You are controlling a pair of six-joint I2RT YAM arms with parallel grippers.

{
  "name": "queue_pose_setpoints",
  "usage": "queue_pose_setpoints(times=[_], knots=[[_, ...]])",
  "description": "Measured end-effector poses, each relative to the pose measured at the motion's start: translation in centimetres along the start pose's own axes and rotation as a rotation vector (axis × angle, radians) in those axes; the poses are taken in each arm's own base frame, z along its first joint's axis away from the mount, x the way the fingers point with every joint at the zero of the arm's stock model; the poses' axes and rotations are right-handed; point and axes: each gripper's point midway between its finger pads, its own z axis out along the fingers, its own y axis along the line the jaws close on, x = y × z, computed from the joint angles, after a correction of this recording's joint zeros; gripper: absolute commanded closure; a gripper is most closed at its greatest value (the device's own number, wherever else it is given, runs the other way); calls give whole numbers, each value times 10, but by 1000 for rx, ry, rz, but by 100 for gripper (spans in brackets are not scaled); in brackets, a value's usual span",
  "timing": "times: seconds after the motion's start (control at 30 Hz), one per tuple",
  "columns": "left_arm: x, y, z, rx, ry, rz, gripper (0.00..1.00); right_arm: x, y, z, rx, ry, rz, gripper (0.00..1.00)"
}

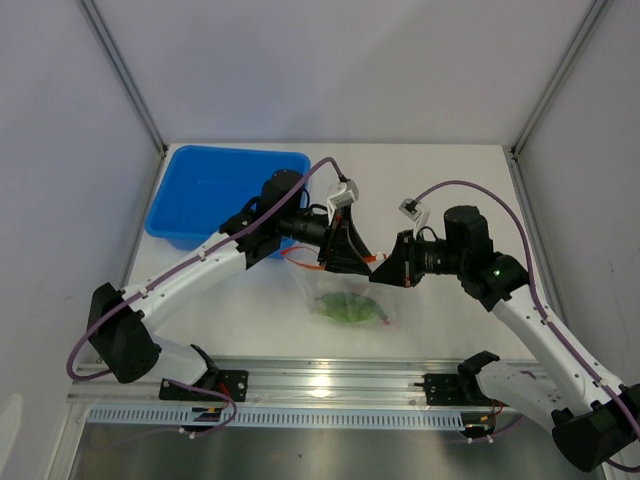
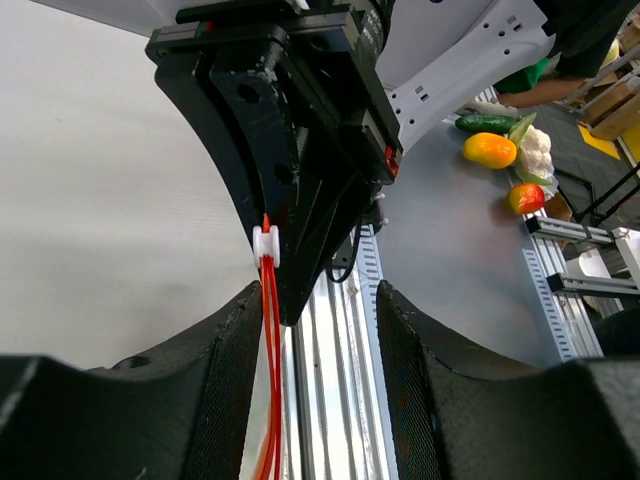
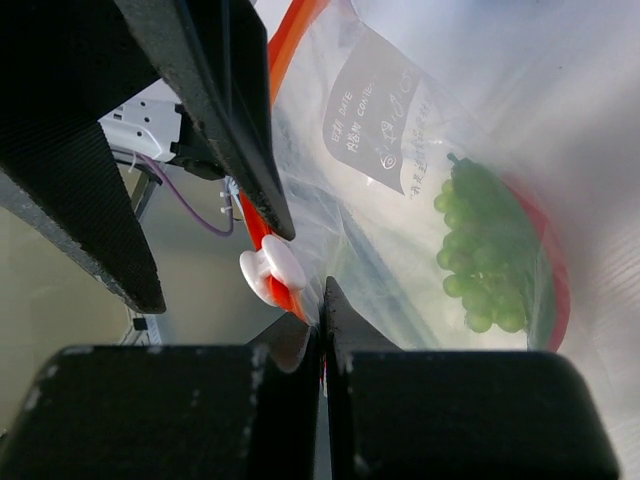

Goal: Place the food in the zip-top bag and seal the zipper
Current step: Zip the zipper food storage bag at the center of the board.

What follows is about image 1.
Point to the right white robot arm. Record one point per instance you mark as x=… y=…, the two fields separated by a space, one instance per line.
x=590 y=412

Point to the left aluminium frame post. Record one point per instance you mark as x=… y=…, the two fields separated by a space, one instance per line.
x=114 y=56

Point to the aluminium mounting rail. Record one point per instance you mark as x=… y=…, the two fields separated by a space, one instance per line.
x=295 y=383

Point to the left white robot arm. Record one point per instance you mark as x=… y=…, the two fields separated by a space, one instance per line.
x=122 y=324

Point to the aluminium frame post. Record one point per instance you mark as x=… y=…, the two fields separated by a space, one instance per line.
x=114 y=56
x=577 y=45

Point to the clear zip top bag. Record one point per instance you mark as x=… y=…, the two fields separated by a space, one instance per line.
x=313 y=281

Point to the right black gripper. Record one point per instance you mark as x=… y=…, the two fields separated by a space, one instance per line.
x=401 y=268

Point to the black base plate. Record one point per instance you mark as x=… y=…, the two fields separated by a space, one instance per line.
x=230 y=383
x=453 y=390

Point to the green grape bunch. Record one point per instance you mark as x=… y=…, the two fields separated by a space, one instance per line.
x=348 y=308

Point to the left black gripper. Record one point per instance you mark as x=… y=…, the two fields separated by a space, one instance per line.
x=341 y=246

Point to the white slotted cable duct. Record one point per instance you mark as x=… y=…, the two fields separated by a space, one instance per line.
x=200 y=417

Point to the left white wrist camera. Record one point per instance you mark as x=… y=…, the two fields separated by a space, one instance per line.
x=341 y=194

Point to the blue plastic bin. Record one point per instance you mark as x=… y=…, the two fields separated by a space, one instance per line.
x=203 y=186

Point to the right aluminium frame post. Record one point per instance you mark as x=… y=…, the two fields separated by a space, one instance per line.
x=577 y=45

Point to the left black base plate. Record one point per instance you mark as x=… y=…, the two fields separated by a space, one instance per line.
x=230 y=383

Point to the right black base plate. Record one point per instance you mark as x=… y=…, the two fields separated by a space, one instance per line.
x=453 y=390

